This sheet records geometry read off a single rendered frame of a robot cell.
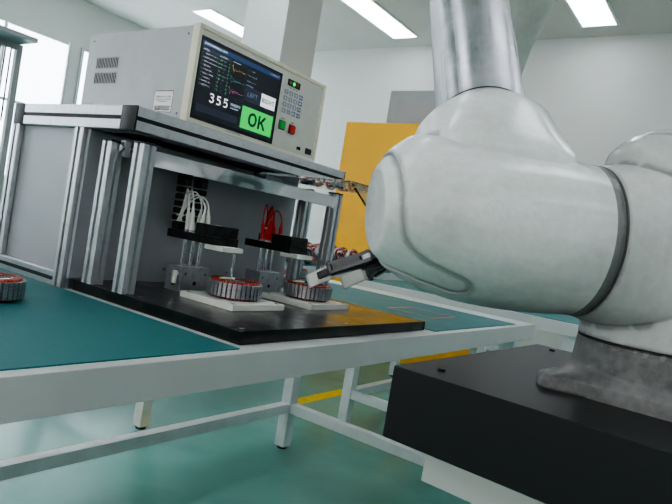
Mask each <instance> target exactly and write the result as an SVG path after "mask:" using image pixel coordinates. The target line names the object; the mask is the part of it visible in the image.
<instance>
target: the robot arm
mask: <svg viewBox="0 0 672 504"><path fill-rule="evenodd" d="M556 1H557V0H429V2H430V5H429V6H430V20H431V38H432V56H433V74H434V92H435V109H434V110H433V111H432V112H431V113H430V114H429V115H428V116H427V117H426V118H425V119H424V120H423V121H422V122H421V124H420V125H419V127H418V129H417V131H416V133H415V135H413V136H410V137H407V138H406V139H404V140H402V141H401V142H399V143H398V144H396V145H395V146H393V147H392V148H391V149H390V150H388V151H387V152H386V154H385V155H384V156H383V158H382V160H381V161H380V163H379V164H378V165H377V166H376V168H375V169H374V172H373V174H372V176H371V179H370V182H369V186H368V191H367V198H366V206H365V231H366V239H367V243H368V246H369V248H370V249H366V250H365V251H362V252H360V253H357V254H353V255H350V256H347V257H344V258H341V259H337V260H334V261H331V262H330V261H327V263H326V266H325V267H323V268H321V269H318V270H316V271H314V272H312V273H310V274H307V275H306V278H307V282H308V285H309V288H312V287H314V286H316V285H319V284H321V283H323V282H326V281H328V280H330V279H332V278H335V275H338V274H342V273H346V272H350V271H353V272H351V273H348V274H346V275H344V276H341V277H340V280H341V284H342V287H343V289H346V288H348V287H350V286H353V285H355V284H357V283H360V282H362V281H365V280H367V279H368V280H369V281H372V280H374V279H373V276H374V277H378V276H380V275H381V274H383V273H385V272H386V271H390V272H391V273H392V274H394V275H395V276H397V277H399V278H400V279H402V280H404V281H406V282H408V283H409V284H411V285H413V286H415V287H417V288H420V289H422V290H424V291H426V292H429V293H432V294H435V295H437V296H440V297H443V298H446V299H450V300H454V301H458V302H463V303H467V304H472V305H477V306H482V307H488V308H494V309H501V310H508V311H516V312H527V313H536V314H561V315H570V316H573V317H575V318H578V319H579V327H578V333H577V336H576V340H575V344H574V348H573V351H572V357H571V359H570V360H569V361H567V362H566V363H565V364H563V365H561V366H558V367H552V368H546V369H540V370H539V371H538V373H537V379H536V384H537V385H539V386H541V387H544V388H547V389H551V390H555V391H560V392H564V393H569V394H573V395H577V396H580V397H584V398H587V399H591V400H594V401H598V402H601V403H605V404H609V405H612V406H616V407H619V408H623V409H626V410H630V411H633V412H637V413H641V414H644V415H648V416H651V417H655V418H658V419H662V420H665V421H669V422H672V129H662V130H655V131H651V132H648V133H645V134H643V135H640V136H636V137H633V138H631V139H629V140H627V141H626V142H624V143H622V144H621V145H620V146H618V147H617V148H616V149H614V150H613V151H612V152H611V153H610V154H609V155H608V157H607V159H606V162H605V165H604V166H596V165H592V164H587V163H583V162H579V161H578V159H577V155H576V152H575V151H574V150H573V148H572V147H571V146H570V144H569V143H568V142H567V140H566V139H565V138H564V136H563V135H562V133H561V132H560V131H559V129H558V128H557V126H556V125H555V124H554V122H553V120H552V117H551V116H550V114H549V112H548V111H547V110H546V109H545V108H544V107H543V106H542V105H541V104H540V103H538V102H537V101H535V100H533V99H531V98H529V97H527V96H525V92H524V86H523V80H522V73H523V70H524V67H525V65H526V62H527V60H528V57H529V55H530V52H531V50H532V48H533V45H534V43H535V41H536V39H537V37H538V35H539V33H540V31H541V29H542V27H543V25H544V23H545V21H546V19H547V18H548V16H549V14H550V12H551V10H552V8H553V6H554V5H555V3H556ZM370 250H371V251H370ZM364 264H365V265H366V266H365V265H364ZM354 270H355V271H354ZM367 277H368V278H367Z"/></svg>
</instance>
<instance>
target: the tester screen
mask: <svg viewBox="0 0 672 504"><path fill-rule="evenodd" d="M280 77H281V76H279V75H277V74H275V73H273V72H271V71H269V70H267V69H265V68H263V67H261V66H258V65H256V64H254V63H252V62H250V61H248V60H246V59H244V58H242V57H240V56H238V55H236V54H234V53H231V52H229V51H227V50H225V49H223V48H221V47H219V46H217V45H215V44H213V43H211V42H209V41H207V40H203V47H202V53H201V60H200V66H199V72H198V79H197V85H196V91H195V98H194V104H193V111H192V114H194V115H197V116H200V117H203V118H206V119H209V120H212V121H215V122H218V123H221V124H224V125H227V126H229V127H232V128H235V129H238V130H241V131H244V132H247V133H250V134H253V135H256V136H259V137H262V138H265V139H268V140H270V139H271V136H270V138H269V137H266V136H263V135H260V134H258V133H255V132H252V131H249V130H246V129H243V128H240V127H239V125H240V119H241V112H242V106H243V105H244V106H247V107H249V108H252V109H255V110H257V111H260V112H262V113H265V114H267V115H270V116H273V120H274V114H275V109H274V112H273V111H271V110H268V109H266V108H264V107H261V106H259V105H256V104H254V103H251V102H249V101H246V100H244V95H245V89H246V86H247V87H249V88H251V89H254V90H256V91H258V92H261V93H263V94H265V95H268V96H270V97H272V98H275V99H276V101H277V95H278V89H279V83H280ZM209 91H210V92H212V93H215V94H217V95H220V96H222V97H225V98H228V99H230V101H229V107H228V110H226V109H223V108H220V107H218V106H215V105H212V104H209V103H208V96H209ZM196 102H197V103H200V104H203V105H205V106H208V107H211V108H214V109H216V110H219V111H222V112H225V113H227V114H230V115H233V116H236V117H237V122H236V124H234V123H231V122H228V121H225V120H222V119H220V118H217V117H214V116H211V115H208V114H205V113H202V112H199V111H197V110H195V106H196Z"/></svg>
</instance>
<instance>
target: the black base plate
mask: <svg viewBox="0 0 672 504"><path fill-rule="evenodd" d="M112 284H113V280H103V285H98V284H95V285H92V284H86V283H83V282H81V279H73V285H72V290H75V291H78V292H81V293H84V294H87V295H90V296H93V297H96V298H99V299H102V300H105V301H108V302H111V303H114V304H117V305H120V306H123V307H126V308H129V309H132V310H135V311H138V312H141V313H144V314H147V315H150V316H153V317H156V318H159V319H162V320H165V321H168V322H171V323H174V324H177V325H180V326H183V327H186V328H189V329H192V330H195V331H198V332H201V333H204V334H207V335H210V336H213V337H216V338H219V339H222V340H225V341H228V342H231V343H234V344H237V345H249V344H262V343H274V342H286V341H298V340H310V339H322V338H335V337H347V336H359V335H371V334H383V333H395V332H408V331H420V330H424V327H425V321H422V320H418V319H413V318H409V317H405V316H401V315H397V314H393V313H389V312H384V311H380V310H376V309H372V308H368V307H364V306H360V305H355V304H351V303H347V302H343V301H339V300H335V299H331V298H330V300H332V301H336V302H340V303H344V304H348V305H349V309H348V310H308V309H305V308H301V307H297V306H293V305H289V304H285V303H282V302H278V301H274V300H270V299H266V298H263V297H261V299H264V300H268V301H272V302H275V303H279V304H283V305H285V306H284V310H283V311H230V310H226V309H223V308H219V307H216V306H212V305H209V304H205V303H202V302H199V301H195V300H192V299H188V298H185V297H181V296H180V292H178V291H174V290H171V289H167V288H164V285H165V282H150V281H136V284H135V291H134V294H118V293H117V292H112Z"/></svg>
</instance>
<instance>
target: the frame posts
mask: <svg viewBox="0 0 672 504"><path fill-rule="evenodd" d="M102 140H103V142H102V148H101V155H100V161H99V168H98V174H97V181H96V188H95V194H94V201H93V207H92V214H91V220H90V227H89V233H88V240H87V246H86V253H85V259H84V266H83V273H82V279H81V282H83V283H86V284H92V285H95V284H98V285H103V280H104V273H105V267H106V260H107V254H108V247H109V241H110V234H111V228H112V221H113V215H114V208H115V202H116V195H117V189H118V182H119V176H120V169H121V163H122V156H119V151H120V150H119V145H120V144H121V141H118V140H114V139H105V138H103V139H102ZM157 146H158V145H156V144H153V143H149V142H145V141H134V148H133V155H132V161H131V168H130V174H129V181H128V187H127V194H126V200H125V207H124V213H123V220H122V226H121V233H120V239H119V246H118V252H117V259H116V265H115V271H114V278H113V284H112V292H117V293H118V294H134V291H135V284H136V278H137V272H138V265H139V259H140V252H141V246H142V239H143V233H144V227H145V220H146V214H147V207H148V201H149V194H150V188H151V182H152V175H153V169H154V162H155V156H156V149H157ZM328 195H330V196H334V198H333V204H332V207H326V210H325V216H324V222H323V228H322V234H321V241H320V247H319V253H318V259H317V265H316V270H318V269H321V268H323V267H325V266H326V263H327V261H330V262H331V261H332V259H333V253H334V247H335V241H336V235H337V229H338V222H339V216H340V210H341V204H342V198H343V194H340V193H336V192H328ZM311 207H312V203H309V202H304V201H300V200H298V203H297V209H296V215H295V221H294V228H293V234H292V236H295V237H300V238H305V239H306V237H307V231H308V225H309V219H310V213H311ZM300 263H301V260H300V259H298V261H297V259H294V258H288V264H287V271H286V277H285V281H286V280H288V279H296V280H298V275H299V269H300Z"/></svg>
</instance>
